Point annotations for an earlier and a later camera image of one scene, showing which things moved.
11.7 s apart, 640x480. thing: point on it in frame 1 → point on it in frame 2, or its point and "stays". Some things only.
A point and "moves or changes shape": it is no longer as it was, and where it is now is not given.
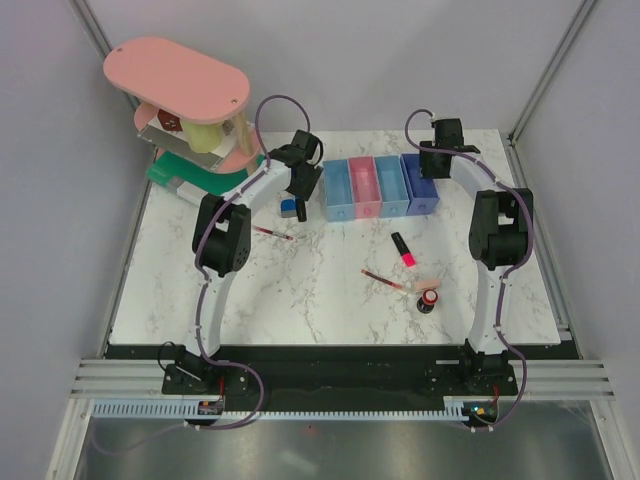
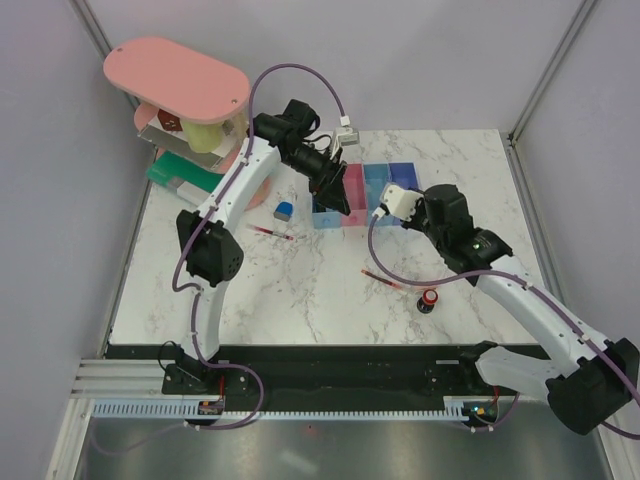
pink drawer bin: [365, 187] moves or changes shape
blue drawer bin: [393, 190] moves or changes shape
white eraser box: [191, 192] stays
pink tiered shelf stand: [187, 83] stays
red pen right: [398, 286] stays
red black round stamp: [427, 302] stays
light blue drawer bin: [339, 190] moves or changes shape
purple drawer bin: [422, 193] moves or changes shape
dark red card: [169, 121] stays
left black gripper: [306, 191] → [328, 186]
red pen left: [259, 228] stays
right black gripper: [426, 167] → [413, 224]
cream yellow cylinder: [203, 138] stays
